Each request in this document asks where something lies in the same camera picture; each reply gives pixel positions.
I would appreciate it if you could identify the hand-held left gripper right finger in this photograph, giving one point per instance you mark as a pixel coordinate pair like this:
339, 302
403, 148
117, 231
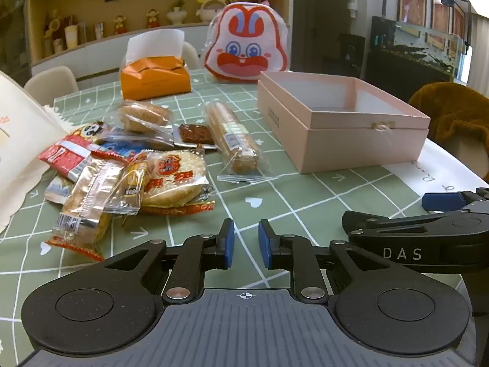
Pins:
264, 244

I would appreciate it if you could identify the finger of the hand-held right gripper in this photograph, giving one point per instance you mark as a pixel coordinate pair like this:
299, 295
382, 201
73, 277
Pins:
443, 201
397, 226

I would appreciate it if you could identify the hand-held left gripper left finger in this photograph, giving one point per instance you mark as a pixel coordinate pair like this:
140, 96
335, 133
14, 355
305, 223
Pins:
228, 244

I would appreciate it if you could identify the rice cracker packet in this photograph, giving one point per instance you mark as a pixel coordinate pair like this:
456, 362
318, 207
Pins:
175, 179

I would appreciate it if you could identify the pink cardboard box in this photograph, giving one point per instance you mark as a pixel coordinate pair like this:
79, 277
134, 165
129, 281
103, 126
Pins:
344, 145

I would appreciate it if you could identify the long biscuit clear packet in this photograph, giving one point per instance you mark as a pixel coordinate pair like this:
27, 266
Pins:
229, 130

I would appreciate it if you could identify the brown snack clear packet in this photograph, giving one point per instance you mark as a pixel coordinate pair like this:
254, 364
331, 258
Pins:
195, 133

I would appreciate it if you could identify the small clear snack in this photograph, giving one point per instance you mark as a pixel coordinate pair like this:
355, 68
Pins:
133, 177

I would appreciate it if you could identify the sandwich cracker packet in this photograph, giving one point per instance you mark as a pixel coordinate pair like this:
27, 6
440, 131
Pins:
84, 210

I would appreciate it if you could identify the round cake clear packet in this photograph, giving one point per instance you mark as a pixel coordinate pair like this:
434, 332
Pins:
143, 116

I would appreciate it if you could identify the red panda snack packet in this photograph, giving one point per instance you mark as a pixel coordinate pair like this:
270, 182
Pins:
65, 155

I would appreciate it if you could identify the white printed paper sheet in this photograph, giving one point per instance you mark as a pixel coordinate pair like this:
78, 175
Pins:
439, 172

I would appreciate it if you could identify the green grid tablecloth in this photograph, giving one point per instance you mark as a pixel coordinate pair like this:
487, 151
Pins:
267, 198

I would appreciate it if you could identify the brown furry chair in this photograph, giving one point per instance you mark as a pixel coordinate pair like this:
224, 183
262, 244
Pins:
458, 114

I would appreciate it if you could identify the glass fish tank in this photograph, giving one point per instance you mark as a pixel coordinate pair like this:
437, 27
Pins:
420, 46

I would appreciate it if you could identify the black water dispenser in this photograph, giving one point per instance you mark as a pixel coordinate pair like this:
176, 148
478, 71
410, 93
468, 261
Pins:
351, 53

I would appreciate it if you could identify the orange tissue box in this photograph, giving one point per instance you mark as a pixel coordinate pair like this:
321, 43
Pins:
152, 82

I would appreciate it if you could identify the rabbit face plastic bag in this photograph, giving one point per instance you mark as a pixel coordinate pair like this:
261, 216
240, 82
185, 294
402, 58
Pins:
244, 61

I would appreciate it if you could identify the white chair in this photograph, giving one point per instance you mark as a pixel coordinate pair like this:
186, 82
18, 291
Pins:
191, 55
49, 80

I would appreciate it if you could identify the cream cloth bag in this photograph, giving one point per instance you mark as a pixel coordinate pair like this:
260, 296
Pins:
19, 141

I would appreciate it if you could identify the white vase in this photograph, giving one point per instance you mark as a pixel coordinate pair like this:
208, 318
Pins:
176, 16

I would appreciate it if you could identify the red figurine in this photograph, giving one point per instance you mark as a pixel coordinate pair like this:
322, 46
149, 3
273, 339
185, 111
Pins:
120, 25
153, 19

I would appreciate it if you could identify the wooden shelf unit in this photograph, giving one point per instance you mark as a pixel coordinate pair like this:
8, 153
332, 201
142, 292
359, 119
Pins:
95, 11

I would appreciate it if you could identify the yellow figurine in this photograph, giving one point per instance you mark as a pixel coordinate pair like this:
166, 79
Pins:
52, 25

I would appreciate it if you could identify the white wall dispenser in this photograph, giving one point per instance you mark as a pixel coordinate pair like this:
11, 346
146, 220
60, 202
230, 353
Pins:
352, 4

